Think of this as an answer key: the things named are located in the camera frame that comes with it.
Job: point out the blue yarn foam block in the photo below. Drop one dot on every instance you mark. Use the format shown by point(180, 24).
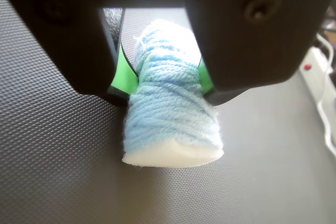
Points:
point(170, 103)

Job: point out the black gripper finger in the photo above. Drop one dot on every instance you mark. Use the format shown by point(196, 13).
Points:
point(65, 24)
point(249, 37)

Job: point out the large dark grey mat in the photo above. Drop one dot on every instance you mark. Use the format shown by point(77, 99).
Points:
point(78, 169)

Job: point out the white power strip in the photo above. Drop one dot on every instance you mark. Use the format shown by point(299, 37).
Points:
point(317, 82)

